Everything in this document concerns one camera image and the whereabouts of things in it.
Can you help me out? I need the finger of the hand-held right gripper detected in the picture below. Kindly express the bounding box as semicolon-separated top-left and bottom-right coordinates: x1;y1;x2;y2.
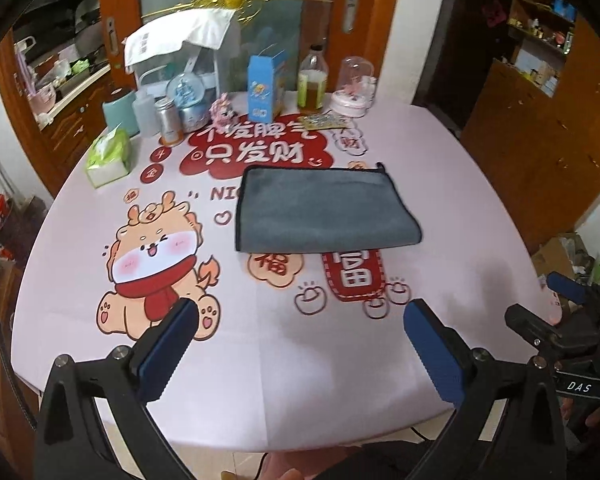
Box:
546;271;600;307
504;303;567;349

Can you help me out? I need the grey towel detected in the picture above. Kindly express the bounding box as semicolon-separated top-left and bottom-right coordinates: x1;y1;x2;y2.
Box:
234;161;424;253

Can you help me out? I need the flat snack packet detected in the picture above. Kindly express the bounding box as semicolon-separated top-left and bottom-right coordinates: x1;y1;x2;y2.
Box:
296;113;351;132

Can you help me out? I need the snow globe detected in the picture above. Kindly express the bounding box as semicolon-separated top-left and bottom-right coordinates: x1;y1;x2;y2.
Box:
166;73;212;131

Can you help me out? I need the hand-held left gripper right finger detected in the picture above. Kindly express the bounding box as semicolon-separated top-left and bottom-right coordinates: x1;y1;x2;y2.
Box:
402;297;568;480

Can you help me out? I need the blue carton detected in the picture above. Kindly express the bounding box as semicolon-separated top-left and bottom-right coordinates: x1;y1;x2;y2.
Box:
247;50;288;124

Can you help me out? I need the metal can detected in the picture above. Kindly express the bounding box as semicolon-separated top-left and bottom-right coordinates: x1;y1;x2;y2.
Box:
153;98;185;145

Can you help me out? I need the pink figurine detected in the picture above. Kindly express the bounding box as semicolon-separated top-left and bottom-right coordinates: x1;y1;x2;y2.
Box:
209;94;236;130

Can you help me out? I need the white plastic bottle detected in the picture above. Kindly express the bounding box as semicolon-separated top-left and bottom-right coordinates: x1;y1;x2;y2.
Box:
133;91;161;138

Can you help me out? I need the glass dome with pink base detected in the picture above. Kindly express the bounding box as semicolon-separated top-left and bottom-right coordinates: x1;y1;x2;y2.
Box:
329;56;378;119

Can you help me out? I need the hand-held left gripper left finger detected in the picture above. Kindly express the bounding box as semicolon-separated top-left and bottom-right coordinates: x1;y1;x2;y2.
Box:
32;297;201;480

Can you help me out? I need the clear oil bottle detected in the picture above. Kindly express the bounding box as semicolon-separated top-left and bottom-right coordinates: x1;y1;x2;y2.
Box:
297;44;329;113

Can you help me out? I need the green tissue pack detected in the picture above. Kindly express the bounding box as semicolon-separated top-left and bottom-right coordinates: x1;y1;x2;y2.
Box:
85;127;133;189

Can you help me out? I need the cardboard box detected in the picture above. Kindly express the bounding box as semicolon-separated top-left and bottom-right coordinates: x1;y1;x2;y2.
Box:
530;232;596;301

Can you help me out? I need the white rack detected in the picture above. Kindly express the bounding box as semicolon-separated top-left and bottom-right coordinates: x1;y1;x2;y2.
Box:
132;22;243;106

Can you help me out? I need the pink printed tablecloth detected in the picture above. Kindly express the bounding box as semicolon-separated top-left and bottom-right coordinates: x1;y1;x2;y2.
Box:
10;91;566;453

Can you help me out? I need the wooden shelf cabinet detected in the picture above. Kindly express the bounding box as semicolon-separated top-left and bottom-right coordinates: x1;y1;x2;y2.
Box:
460;0;600;256

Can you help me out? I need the teal canister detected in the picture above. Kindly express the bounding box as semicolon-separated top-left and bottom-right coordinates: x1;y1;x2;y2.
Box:
102;87;141;138

